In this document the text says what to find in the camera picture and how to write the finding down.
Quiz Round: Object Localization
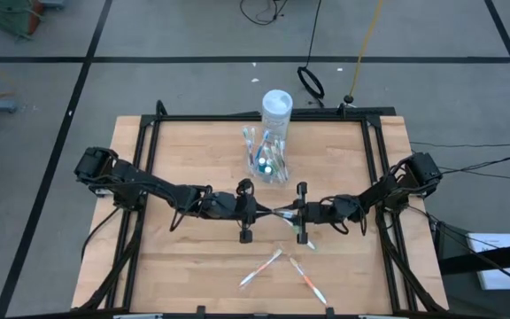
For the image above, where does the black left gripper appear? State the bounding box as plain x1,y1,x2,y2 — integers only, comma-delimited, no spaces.
219,179,278,244

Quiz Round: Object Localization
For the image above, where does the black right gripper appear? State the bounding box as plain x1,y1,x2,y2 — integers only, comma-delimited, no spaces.
274,182,329,245

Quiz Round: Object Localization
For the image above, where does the clear plastic organizer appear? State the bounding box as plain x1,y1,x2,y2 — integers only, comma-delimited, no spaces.
241,126,290,184

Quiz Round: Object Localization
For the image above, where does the white pink toothbrush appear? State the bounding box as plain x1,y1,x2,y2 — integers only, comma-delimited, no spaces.
238,247,283,289

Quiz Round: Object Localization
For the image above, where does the white wipes canister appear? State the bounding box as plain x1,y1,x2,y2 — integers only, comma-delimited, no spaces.
260,89,294,139

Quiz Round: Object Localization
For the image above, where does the black bar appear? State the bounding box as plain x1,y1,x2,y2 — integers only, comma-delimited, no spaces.
437,241,510,276

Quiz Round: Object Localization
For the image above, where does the white booklet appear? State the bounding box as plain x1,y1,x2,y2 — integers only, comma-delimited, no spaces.
466,232,510,292

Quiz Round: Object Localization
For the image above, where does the green and orange bundle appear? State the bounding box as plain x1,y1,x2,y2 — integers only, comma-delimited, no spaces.
0,0,44,41

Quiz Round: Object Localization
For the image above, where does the black aluminium table frame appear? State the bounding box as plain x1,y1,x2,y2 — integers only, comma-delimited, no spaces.
72,99,450,319

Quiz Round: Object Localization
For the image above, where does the coiled black floor cable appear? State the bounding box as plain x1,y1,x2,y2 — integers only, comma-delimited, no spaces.
297,0,326,108

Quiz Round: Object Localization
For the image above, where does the long yellow floor cable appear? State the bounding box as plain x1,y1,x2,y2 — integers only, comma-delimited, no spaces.
347,0,386,105

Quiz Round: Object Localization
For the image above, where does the looped black floor cable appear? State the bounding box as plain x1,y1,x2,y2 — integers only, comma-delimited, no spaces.
238,0,290,27

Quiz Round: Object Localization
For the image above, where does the thin black floor cable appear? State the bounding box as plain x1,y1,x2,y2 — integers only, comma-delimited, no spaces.
409,140,510,150

